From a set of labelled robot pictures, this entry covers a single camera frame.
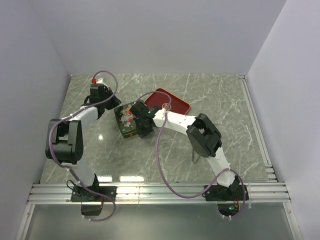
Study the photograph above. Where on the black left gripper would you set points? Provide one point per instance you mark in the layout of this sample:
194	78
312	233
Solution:
115	101

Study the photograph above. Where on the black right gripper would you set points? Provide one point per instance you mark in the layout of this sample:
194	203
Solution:
142	133

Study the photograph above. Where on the gold tin lid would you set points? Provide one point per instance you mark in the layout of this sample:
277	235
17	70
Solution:
125	120

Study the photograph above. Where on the silver metal tongs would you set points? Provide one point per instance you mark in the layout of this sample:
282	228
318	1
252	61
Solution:
195	156

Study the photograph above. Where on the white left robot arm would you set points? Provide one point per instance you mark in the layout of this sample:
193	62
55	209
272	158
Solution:
65	145

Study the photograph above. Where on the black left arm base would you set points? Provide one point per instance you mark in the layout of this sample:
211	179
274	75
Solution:
92	203

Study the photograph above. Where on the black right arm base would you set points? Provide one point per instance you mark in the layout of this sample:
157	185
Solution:
229	199

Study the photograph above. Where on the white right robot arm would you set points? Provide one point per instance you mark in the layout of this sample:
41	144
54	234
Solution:
205	140

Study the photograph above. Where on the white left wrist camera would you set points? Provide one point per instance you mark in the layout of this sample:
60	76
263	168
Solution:
100	80

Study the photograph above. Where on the aluminium mounting rail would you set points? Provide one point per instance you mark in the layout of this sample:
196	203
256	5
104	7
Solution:
154	193

